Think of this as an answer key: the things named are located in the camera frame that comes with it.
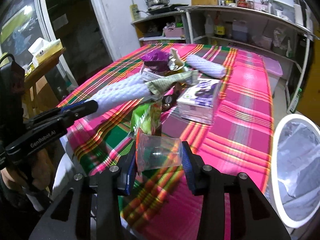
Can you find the white metal shelf rack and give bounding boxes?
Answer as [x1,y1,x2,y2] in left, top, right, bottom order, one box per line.
[178,5,319,113]

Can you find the long white foam net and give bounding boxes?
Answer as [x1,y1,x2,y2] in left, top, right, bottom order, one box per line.
[86,73,151,120]

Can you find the crumpled white paper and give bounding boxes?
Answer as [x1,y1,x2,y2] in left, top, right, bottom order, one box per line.
[168,48,188,73]

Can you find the steel cooking pot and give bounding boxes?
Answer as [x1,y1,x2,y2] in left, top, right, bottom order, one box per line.
[146,0,170,8]

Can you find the green glass bottle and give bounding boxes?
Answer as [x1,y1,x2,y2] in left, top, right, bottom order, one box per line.
[290,88,302,113]

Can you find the pink plaid tablecloth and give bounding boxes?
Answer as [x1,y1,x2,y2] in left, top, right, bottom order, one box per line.
[62,43,274,239]

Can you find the purple white carton box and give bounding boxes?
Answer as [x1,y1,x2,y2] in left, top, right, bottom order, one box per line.
[177,78,221,125]

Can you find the person's left hand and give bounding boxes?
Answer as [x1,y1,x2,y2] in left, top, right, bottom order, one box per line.
[1,149,55,193]

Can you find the pink lid storage box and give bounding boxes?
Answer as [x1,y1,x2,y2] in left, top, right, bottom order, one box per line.
[261,56,283,97]

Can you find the green snack wrapper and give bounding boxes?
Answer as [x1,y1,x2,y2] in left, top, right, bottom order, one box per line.
[130,101,162,138]

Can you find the newspaper scrap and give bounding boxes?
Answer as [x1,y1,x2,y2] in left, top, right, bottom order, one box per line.
[146,70,199,96]

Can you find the red lid jar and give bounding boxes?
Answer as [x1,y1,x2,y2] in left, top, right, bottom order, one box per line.
[237,0,247,8]

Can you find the yellow wooden door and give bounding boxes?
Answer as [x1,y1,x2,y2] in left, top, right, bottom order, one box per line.
[297,39,320,126]

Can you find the pink plastic basket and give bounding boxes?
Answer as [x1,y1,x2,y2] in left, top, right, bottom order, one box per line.
[163,27,185,37]

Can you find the white round trash bin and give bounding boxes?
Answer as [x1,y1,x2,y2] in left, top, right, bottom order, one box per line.
[268,114,319,229]

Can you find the white electric kettle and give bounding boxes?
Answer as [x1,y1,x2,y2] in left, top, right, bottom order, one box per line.
[293,0,307,27]

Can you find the white foam net sleeve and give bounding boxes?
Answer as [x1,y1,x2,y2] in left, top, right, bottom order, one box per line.
[186,54,227,79]

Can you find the clear plastic cup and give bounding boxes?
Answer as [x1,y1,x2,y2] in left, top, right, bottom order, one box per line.
[136,133,183,173]

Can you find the small wooden side table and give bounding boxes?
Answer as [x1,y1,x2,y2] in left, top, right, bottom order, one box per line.
[22,47,66,119]

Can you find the purple snack bag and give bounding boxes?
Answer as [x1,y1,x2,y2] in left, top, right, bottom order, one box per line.
[140,49,170,73]

